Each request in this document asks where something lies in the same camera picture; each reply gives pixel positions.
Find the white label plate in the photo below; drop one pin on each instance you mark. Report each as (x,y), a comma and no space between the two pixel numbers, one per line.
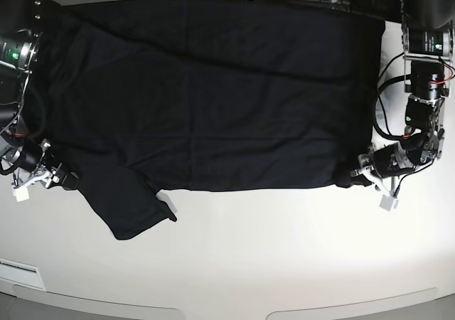
(21,274)

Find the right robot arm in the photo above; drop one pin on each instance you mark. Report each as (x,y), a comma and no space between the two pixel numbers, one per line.
(23,111)

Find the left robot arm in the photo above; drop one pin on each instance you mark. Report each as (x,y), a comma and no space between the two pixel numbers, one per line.
(428,49)

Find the black T-shirt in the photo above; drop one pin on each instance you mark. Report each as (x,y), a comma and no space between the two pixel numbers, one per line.
(203,95)

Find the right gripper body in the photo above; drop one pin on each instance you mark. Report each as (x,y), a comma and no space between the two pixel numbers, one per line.
(34,163)

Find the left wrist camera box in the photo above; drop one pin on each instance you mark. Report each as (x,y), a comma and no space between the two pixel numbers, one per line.
(388,203)

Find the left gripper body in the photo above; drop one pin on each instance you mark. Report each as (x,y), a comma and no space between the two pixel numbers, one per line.
(380,167)

